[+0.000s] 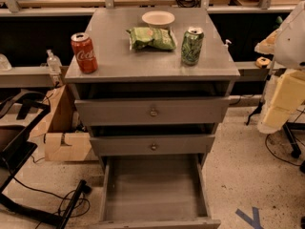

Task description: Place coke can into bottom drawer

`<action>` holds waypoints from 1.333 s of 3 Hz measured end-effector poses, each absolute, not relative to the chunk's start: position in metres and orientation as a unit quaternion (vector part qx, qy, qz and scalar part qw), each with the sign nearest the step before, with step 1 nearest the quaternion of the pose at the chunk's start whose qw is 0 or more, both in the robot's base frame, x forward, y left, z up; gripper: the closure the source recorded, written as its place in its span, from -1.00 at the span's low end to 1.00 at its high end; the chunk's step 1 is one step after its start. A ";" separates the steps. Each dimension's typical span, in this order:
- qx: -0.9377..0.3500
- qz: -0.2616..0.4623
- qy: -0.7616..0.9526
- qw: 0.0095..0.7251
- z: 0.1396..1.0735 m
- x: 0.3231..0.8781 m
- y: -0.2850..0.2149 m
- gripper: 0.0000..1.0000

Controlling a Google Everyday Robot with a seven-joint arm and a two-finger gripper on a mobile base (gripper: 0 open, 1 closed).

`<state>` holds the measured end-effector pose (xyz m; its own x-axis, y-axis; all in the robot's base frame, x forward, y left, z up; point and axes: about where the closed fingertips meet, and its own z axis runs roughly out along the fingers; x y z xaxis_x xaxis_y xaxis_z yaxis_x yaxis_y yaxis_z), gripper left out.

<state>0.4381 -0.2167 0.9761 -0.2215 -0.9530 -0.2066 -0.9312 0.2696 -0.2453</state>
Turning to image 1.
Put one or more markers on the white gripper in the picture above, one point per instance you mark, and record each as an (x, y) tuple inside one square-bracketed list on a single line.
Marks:
[(292, 45)]

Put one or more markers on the red coke can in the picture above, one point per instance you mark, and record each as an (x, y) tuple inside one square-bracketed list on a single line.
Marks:
[(82, 47)]

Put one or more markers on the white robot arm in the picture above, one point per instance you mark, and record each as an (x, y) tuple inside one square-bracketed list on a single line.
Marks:
[(287, 43)]

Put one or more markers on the grey top drawer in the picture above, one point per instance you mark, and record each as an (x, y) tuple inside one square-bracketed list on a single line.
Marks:
[(152, 111)]

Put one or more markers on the green soda can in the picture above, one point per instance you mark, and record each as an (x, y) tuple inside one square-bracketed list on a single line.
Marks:
[(191, 45)]

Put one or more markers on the grey middle drawer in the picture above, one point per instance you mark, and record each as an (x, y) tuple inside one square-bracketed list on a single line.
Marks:
[(151, 145)]

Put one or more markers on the grey drawer cabinet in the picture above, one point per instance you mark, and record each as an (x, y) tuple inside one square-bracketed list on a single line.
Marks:
[(125, 73)]

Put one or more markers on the grey open bottom drawer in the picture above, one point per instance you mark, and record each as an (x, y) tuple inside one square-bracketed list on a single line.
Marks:
[(154, 192)]

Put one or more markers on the black stand leg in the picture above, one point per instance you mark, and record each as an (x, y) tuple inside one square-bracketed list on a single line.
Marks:
[(288, 129)]

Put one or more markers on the yellow tape measure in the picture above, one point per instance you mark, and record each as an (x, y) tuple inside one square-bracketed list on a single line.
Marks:
[(262, 62)]

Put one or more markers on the small white pump bottle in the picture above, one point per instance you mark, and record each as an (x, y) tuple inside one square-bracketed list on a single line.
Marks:
[(227, 43)]

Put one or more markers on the blue floor tape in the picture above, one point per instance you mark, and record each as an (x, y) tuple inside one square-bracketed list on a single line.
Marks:
[(254, 220)]

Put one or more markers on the green chip bag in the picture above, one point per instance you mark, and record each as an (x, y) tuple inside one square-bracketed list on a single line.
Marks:
[(143, 37)]

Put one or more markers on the white bowl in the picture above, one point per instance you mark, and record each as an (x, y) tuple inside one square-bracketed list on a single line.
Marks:
[(158, 19)]

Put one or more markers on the cardboard box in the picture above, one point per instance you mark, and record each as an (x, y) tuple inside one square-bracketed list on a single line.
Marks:
[(61, 140)]

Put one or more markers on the clear sanitizer bottle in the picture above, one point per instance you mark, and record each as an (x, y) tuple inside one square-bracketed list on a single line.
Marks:
[(53, 62)]

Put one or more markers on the black chair frame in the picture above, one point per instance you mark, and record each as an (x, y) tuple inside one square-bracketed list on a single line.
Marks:
[(16, 149)]

